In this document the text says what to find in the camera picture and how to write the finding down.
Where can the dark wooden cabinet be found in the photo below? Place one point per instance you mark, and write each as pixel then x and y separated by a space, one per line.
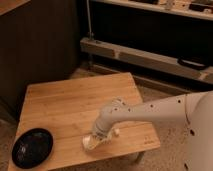
pixel 39 42

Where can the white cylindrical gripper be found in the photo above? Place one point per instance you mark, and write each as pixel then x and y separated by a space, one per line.
pixel 101 128

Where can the wooden table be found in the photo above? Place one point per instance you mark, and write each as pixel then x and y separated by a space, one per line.
pixel 68 108

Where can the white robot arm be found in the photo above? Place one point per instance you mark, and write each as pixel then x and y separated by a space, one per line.
pixel 194 108

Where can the long grey metal beam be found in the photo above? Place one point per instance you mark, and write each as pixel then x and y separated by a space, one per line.
pixel 145 59

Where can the clear bottle with white cap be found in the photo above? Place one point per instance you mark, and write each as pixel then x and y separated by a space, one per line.
pixel 88 145

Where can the black ceramic bowl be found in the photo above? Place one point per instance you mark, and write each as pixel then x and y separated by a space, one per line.
pixel 32 148

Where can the black handle on beam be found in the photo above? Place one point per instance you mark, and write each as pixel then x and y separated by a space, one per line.
pixel 194 65

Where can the wooden shelf with items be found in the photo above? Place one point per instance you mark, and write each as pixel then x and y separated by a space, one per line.
pixel 167 8

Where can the thin metal pole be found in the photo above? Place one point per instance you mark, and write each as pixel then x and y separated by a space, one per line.
pixel 89 20

